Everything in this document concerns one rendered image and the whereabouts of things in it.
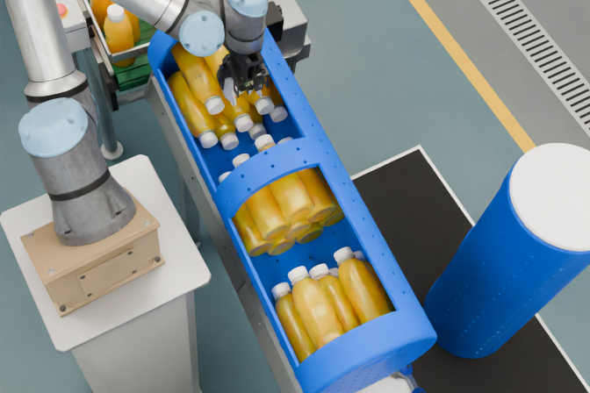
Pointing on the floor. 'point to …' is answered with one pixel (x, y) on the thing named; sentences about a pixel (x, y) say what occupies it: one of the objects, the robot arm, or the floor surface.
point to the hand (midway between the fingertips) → (238, 90)
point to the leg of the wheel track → (189, 210)
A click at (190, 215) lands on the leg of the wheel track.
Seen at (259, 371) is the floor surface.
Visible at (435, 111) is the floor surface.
